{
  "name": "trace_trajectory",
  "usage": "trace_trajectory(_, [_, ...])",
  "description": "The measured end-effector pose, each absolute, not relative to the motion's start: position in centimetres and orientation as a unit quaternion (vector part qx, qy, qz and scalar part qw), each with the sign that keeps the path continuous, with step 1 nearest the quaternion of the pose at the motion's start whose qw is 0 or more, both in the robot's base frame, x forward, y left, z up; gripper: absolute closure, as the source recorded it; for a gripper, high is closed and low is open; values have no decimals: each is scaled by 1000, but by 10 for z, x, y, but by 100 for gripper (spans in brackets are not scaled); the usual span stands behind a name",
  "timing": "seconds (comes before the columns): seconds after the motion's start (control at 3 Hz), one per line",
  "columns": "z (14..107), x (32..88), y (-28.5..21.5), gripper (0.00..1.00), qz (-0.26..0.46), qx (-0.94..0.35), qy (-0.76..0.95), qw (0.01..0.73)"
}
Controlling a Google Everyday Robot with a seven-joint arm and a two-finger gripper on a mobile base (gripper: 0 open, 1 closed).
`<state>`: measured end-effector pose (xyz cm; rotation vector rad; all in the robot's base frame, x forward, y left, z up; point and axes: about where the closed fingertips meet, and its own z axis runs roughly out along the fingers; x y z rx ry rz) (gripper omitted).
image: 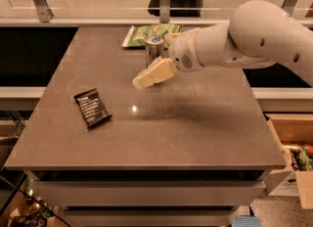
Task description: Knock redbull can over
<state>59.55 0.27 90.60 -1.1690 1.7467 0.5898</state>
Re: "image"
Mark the green chip bag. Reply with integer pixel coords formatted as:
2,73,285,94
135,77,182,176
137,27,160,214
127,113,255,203
122,23,182,48

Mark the cardboard box with items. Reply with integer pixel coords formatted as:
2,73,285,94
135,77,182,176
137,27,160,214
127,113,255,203
265,113,313,209

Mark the grey drawer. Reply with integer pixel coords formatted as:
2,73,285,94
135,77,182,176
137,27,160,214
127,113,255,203
33,181,265,206
63,209,237,227

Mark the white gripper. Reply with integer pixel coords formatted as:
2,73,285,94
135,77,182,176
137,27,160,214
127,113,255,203
132,28,203,89

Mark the blue perforated basket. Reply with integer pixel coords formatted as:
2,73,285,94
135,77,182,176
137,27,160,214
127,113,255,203
231,216,262,227

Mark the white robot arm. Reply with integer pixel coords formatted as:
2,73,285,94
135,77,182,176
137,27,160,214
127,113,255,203
133,0,313,89

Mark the lower grey drawer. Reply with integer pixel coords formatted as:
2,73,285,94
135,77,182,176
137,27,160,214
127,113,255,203
63,209,237,227

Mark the box of snacks lower left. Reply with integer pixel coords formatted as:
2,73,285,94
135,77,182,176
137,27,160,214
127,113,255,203
6,193,66,227

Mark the middle metal railing bracket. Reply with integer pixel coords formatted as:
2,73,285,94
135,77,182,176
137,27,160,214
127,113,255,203
158,0,172,24

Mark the black snack bar wrapper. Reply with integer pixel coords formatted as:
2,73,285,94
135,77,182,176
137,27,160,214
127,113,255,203
74,89,112,128

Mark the upper grey drawer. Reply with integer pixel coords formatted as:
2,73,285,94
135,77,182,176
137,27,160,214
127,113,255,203
33,181,265,206

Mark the silver blue redbull can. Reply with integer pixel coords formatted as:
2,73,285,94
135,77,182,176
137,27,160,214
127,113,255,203
145,35,164,67

